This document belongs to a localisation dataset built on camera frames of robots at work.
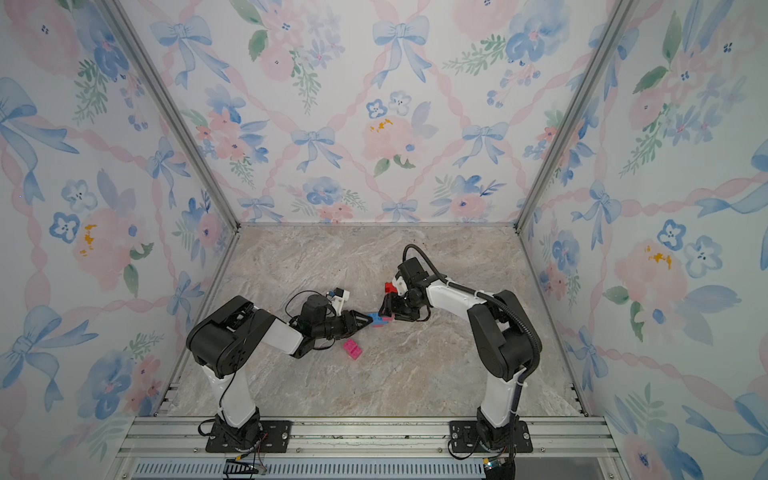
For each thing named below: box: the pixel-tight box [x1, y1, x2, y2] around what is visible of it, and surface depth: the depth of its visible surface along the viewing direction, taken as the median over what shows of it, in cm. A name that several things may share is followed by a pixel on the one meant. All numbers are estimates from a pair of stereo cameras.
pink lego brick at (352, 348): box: [343, 338, 363, 360], surface depth 87 cm
